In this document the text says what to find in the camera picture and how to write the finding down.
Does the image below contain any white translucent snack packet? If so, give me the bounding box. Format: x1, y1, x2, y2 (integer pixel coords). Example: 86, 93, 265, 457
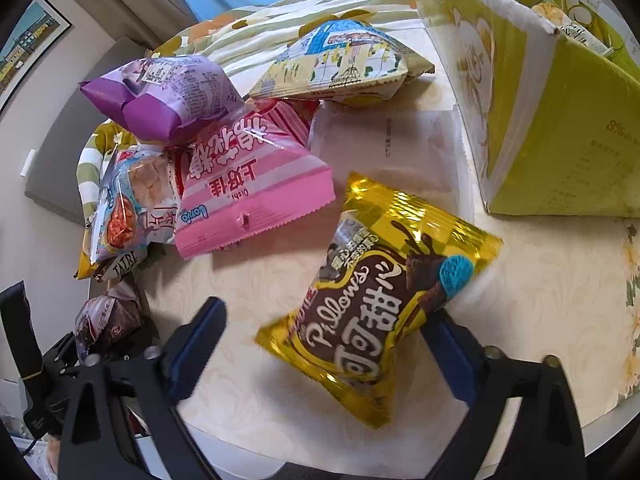
307, 100, 473, 221

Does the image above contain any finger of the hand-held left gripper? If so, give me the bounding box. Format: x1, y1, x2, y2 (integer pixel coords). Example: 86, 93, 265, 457
42, 332, 108, 381

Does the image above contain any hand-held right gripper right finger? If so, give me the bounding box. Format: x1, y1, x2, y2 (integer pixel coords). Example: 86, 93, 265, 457
422, 307, 586, 480

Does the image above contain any clear shrimp cracker bag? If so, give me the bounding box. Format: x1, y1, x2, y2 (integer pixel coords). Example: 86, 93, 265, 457
87, 142, 188, 263

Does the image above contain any grey padded headboard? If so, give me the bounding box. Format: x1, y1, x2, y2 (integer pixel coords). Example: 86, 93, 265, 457
22, 37, 151, 226

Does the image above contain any gold chocolate snack bag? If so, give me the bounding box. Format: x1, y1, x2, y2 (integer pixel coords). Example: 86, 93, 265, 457
255, 171, 503, 429

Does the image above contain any framed wall picture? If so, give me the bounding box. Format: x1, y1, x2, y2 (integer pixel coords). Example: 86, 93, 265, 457
0, 0, 73, 111

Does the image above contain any purple snack bag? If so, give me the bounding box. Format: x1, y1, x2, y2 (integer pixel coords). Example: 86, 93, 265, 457
80, 55, 246, 147

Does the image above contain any dark foil snack packet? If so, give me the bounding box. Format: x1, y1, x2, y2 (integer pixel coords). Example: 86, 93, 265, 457
74, 280, 143, 361

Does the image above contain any pale green snack packet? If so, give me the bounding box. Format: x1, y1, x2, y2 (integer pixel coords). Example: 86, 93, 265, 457
530, 0, 616, 58

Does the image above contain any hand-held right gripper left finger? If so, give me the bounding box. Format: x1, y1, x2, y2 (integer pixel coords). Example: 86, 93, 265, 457
59, 296, 228, 480

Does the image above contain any green cardboard box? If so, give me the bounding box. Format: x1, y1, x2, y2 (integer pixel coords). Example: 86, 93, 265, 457
405, 0, 640, 218

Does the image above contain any blue and cream snack bag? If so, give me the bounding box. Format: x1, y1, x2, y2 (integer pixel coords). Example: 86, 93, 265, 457
247, 19, 436, 107

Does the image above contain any green striped floral blanket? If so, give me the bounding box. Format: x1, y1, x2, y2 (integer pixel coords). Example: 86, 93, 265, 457
75, 0, 421, 226

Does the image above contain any yellow snack bag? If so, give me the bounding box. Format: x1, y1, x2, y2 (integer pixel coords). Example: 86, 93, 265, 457
75, 245, 108, 281

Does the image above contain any pink striped snack bag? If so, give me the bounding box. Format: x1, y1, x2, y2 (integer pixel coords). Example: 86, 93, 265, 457
174, 100, 335, 261

